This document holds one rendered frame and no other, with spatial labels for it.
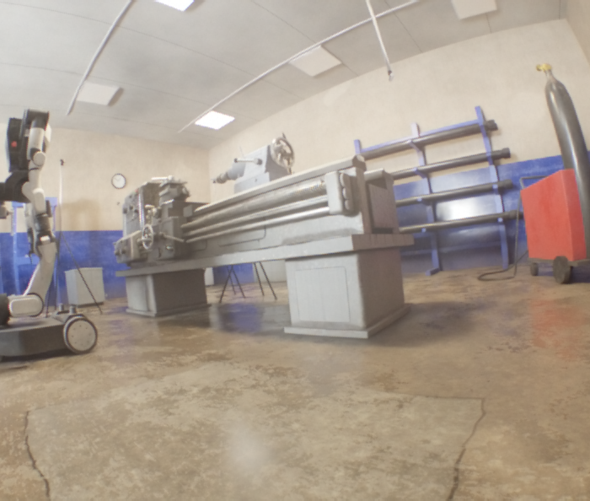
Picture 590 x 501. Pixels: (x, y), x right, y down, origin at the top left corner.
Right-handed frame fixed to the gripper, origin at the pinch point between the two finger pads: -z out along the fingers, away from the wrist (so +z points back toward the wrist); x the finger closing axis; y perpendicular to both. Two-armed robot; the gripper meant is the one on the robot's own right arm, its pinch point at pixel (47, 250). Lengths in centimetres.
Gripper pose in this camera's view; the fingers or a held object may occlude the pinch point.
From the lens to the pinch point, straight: 184.2
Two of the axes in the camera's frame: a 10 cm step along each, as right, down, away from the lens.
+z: -2.2, -9.7, -1.3
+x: 5.5, -2.3, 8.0
